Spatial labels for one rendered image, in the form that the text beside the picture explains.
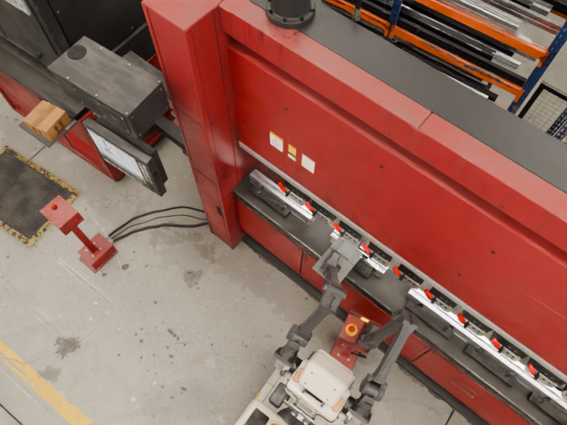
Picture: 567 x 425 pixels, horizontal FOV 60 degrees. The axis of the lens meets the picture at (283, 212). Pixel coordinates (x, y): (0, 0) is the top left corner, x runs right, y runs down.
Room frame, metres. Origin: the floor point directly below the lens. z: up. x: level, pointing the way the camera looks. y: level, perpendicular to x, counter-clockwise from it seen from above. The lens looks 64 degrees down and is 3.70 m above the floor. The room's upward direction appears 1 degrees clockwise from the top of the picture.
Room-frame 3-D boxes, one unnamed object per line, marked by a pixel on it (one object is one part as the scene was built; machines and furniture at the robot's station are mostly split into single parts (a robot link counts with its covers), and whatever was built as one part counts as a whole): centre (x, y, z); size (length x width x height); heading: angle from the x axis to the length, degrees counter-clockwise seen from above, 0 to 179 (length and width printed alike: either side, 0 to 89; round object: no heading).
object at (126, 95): (1.56, 0.85, 1.53); 0.51 x 0.25 x 0.85; 57
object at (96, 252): (1.40, 1.48, 0.41); 0.25 x 0.20 x 0.83; 142
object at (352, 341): (0.66, -0.47, 0.75); 0.20 x 0.16 x 0.18; 65
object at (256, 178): (1.48, 0.01, 0.92); 0.50 x 0.06 x 0.10; 52
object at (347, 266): (1.02, -0.33, 1.00); 0.26 x 0.18 x 0.01; 142
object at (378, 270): (1.10, -0.46, 0.92); 0.39 x 0.06 x 0.10; 52
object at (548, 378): (0.40, -1.34, 1.18); 0.15 x 0.09 x 0.17; 52
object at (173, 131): (1.73, 0.77, 1.17); 0.40 x 0.24 x 0.07; 52
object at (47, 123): (1.96, 1.60, 1.04); 0.30 x 0.26 x 0.12; 55
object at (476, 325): (0.65, -1.02, 1.18); 0.15 x 0.09 x 0.17; 52
